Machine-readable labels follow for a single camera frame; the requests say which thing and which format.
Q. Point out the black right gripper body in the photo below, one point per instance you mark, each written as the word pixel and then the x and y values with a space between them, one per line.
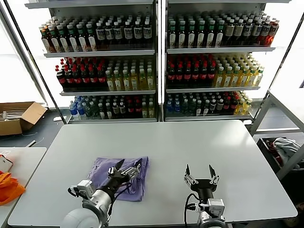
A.
pixel 204 188

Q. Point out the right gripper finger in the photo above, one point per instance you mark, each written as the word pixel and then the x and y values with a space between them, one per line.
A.
pixel 188 178
pixel 215 179

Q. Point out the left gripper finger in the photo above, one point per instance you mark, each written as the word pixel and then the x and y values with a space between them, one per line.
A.
pixel 113 171
pixel 132 171

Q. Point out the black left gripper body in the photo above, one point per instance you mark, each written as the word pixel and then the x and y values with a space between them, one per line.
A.
pixel 115 184

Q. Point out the purple t-shirt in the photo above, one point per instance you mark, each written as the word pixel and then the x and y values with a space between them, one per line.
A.
pixel 104 168

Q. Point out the black crate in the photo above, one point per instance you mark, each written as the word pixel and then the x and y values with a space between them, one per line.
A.
pixel 261 144

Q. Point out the small dark bottle white label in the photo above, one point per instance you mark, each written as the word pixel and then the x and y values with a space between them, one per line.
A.
pixel 102 113
pixel 122 110
pixel 206 108
pixel 220 106
pixel 199 109
pixel 213 107
pixel 109 112
pixel 115 110

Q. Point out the yellow juice bottle green label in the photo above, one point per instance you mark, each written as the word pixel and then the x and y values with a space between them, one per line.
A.
pixel 142 82
pixel 228 80
pixel 118 83
pixel 151 111
pixel 259 79
pixel 126 83
pixel 134 83
pixel 150 82
pixel 244 79
pixel 252 79
pixel 144 111
pixel 240 108
pixel 110 83
pixel 236 80
pixel 248 107
pixel 220 80

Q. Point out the cola bottle red cap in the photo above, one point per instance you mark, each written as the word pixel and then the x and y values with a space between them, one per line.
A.
pixel 77 80
pixel 178 78
pixel 130 110
pixel 85 80
pixel 69 80
pixel 101 80
pixel 234 104
pixel 211 76
pixel 170 78
pixel 227 105
pixel 138 110
pixel 203 76
pixel 94 80
pixel 196 76
pixel 187 77
pixel 61 80

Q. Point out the red patterned cloth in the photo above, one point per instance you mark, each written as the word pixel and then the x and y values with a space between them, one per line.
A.
pixel 273 152

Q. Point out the green tinted drink bottle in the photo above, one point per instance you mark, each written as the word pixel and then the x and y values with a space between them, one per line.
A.
pixel 185 108
pixel 192 108
pixel 88 111

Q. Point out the water bottle blue label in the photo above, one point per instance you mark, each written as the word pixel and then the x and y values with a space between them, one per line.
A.
pixel 81 112
pixel 177 108
pixel 74 113
pixel 169 108

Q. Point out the grey cloth bundle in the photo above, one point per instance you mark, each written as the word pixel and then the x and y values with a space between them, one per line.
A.
pixel 285 145

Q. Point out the white side table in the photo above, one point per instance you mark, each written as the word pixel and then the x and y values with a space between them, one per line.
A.
pixel 26 162

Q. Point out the open cardboard box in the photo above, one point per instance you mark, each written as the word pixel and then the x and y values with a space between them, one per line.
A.
pixel 31 117

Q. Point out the orange cloth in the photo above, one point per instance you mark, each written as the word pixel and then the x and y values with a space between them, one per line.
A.
pixel 9 188

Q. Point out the small red white box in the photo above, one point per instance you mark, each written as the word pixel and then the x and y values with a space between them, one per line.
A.
pixel 4 163

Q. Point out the grey metal shelf rack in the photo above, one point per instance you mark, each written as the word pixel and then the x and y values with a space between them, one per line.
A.
pixel 95 54
pixel 213 50

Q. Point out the dark slanted pole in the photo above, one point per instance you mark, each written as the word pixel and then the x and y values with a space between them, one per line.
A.
pixel 35 61
pixel 279 69

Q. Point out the dark tea bottle white label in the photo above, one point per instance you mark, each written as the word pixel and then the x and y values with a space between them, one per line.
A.
pixel 201 36
pixel 182 36
pixel 92 41
pixel 47 43
pixel 64 42
pixel 211 36
pixel 220 36
pixel 83 42
pixel 74 42
pixel 192 36
pixel 173 36
pixel 55 43

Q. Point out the grey slanted window bar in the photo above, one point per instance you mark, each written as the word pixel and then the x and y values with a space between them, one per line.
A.
pixel 29 69

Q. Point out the dark drink bottle navy label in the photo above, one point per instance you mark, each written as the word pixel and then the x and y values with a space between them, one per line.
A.
pixel 138 32
pixel 257 30
pixel 128 32
pixel 248 30
pixel 100 34
pixel 109 34
pixel 118 32
pixel 147 32

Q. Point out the dark drink bottle beige label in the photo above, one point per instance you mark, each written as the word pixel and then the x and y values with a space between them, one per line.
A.
pixel 230 31
pixel 239 31

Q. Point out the red drink bottle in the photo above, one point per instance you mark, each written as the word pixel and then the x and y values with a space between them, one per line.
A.
pixel 266 31
pixel 273 31

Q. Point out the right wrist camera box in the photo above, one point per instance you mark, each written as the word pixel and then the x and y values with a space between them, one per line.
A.
pixel 216 206

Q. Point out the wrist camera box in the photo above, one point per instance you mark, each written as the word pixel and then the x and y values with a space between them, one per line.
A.
pixel 216 206
pixel 84 187

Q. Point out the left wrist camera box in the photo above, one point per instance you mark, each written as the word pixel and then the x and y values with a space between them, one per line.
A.
pixel 84 187

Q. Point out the grey metal frame table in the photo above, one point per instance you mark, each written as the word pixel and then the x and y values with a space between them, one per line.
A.
pixel 261 112

